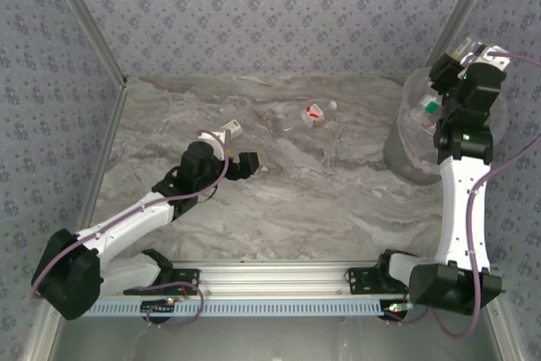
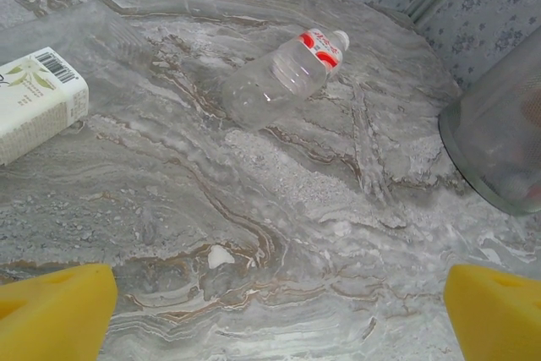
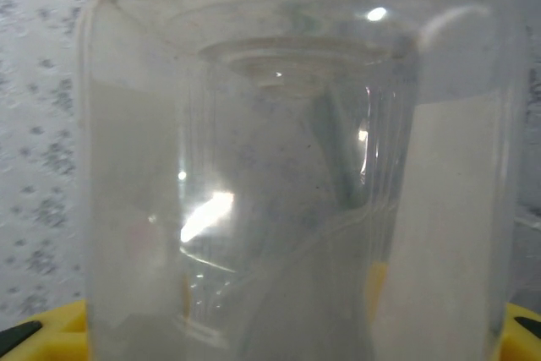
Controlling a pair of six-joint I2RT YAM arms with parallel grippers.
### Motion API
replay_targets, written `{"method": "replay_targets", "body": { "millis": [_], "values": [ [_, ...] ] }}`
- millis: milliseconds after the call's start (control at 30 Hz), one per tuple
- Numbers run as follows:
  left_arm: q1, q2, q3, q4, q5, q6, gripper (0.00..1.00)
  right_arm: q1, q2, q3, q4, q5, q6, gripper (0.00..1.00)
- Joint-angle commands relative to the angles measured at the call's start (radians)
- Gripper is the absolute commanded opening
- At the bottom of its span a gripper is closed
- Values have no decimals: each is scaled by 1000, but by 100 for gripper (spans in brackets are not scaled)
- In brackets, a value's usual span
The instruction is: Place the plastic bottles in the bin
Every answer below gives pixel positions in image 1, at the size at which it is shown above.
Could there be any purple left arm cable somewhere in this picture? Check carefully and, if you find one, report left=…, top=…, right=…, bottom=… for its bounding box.
left=30, top=131, right=232, bottom=298

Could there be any clear plastic bin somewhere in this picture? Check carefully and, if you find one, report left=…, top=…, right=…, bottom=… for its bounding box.
left=382, top=65, right=511, bottom=187

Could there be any aluminium frame post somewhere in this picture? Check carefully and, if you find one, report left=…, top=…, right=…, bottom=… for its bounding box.
left=41, top=0, right=130, bottom=87
left=424, top=0, right=505, bottom=67

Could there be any small circuit board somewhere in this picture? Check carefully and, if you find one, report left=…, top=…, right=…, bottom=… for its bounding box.
left=140, top=298, right=178, bottom=315
left=381, top=300, right=414, bottom=320

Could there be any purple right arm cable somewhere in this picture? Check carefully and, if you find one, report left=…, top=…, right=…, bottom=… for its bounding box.
left=430, top=51, right=541, bottom=339

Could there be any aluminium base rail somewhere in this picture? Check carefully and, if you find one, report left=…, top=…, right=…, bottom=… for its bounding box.
left=96, top=260, right=418, bottom=298

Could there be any clear green-cap bottle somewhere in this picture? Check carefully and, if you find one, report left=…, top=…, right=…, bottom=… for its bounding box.
left=407, top=96, right=445, bottom=128

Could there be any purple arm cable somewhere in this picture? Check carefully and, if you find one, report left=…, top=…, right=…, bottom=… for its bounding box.
left=30, top=131, right=232, bottom=298
left=430, top=51, right=541, bottom=339

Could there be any left small circuit board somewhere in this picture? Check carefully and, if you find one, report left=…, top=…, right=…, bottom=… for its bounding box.
left=140, top=298, right=178, bottom=315

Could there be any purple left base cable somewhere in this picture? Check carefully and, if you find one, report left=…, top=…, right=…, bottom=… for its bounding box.
left=125, top=279, right=205, bottom=329

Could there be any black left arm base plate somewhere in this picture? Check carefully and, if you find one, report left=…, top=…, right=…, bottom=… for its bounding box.
left=122, top=266, right=201, bottom=297

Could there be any right small circuit board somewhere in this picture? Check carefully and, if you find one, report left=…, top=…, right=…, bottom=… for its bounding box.
left=381, top=300, right=414, bottom=320

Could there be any red white label bottle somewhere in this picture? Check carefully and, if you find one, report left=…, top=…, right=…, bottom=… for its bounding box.
left=281, top=99, right=339, bottom=134

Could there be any small white red carton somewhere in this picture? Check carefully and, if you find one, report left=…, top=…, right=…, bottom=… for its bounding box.
left=220, top=118, right=244, bottom=139

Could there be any aluminium table side rail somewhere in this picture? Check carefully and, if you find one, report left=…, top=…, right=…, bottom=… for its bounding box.
left=78, top=79, right=130, bottom=227

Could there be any light blue slotted cable duct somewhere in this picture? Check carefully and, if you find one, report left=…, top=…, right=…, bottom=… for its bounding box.
left=82, top=298, right=409, bottom=318

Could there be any metal lower panel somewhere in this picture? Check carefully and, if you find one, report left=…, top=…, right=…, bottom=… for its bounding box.
left=23, top=295, right=523, bottom=361

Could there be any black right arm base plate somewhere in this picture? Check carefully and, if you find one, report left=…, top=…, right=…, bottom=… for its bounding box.
left=346, top=266, right=411, bottom=297

